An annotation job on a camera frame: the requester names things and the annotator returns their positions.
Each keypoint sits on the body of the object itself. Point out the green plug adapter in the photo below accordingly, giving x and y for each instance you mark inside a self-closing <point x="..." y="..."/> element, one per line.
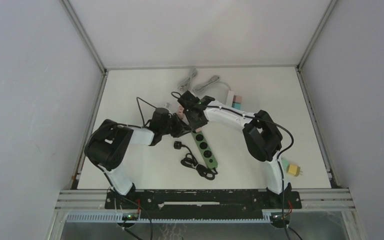
<point x="285" y="164"/>

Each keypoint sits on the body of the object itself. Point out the white power strip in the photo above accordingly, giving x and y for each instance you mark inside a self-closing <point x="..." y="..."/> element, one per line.
<point x="180" y="108"/>
<point x="230" y="98"/>

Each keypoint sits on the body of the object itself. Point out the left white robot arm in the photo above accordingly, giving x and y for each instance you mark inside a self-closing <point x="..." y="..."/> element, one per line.
<point x="107" y="146"/>

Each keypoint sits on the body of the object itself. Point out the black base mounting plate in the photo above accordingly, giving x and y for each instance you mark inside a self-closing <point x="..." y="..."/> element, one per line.
<point x="203" y="203"/>

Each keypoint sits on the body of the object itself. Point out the pink plug adapter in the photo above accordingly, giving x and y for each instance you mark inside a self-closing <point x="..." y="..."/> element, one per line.
<point x="180" y="114"/>
<point x="237" y="99"/>

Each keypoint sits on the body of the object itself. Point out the green power strip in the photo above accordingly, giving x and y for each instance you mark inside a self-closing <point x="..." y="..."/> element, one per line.
<point x="205" y="149"/>

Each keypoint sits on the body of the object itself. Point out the teal plug adapter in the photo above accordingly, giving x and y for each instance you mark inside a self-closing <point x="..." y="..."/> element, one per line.
<point x="236" y="105"/>

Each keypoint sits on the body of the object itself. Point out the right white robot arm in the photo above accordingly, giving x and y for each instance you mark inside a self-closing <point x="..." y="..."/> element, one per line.
<point x="265" y="140"/>

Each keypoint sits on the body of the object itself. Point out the yellow plug adapter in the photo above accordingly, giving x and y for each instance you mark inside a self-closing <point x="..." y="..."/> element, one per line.
<point x="293" y="170"/>

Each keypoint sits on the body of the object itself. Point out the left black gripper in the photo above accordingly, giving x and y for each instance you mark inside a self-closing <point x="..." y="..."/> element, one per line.
<point x="181" y="126"/>

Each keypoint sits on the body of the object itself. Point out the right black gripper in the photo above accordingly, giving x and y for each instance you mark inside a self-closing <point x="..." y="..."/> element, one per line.
<point x="194" y="127"/>

